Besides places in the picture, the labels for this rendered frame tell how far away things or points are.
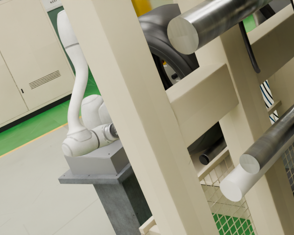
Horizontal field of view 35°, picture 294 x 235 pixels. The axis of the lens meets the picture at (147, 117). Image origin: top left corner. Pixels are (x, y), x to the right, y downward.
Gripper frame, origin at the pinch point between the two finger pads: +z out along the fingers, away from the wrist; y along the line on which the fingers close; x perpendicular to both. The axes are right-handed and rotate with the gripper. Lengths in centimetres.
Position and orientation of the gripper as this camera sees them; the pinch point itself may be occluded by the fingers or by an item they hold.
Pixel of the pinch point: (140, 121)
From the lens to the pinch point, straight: 211.5
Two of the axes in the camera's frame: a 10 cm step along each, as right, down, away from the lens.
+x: 5.1, 8.5, 1.3
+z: 5.7, -2.1, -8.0
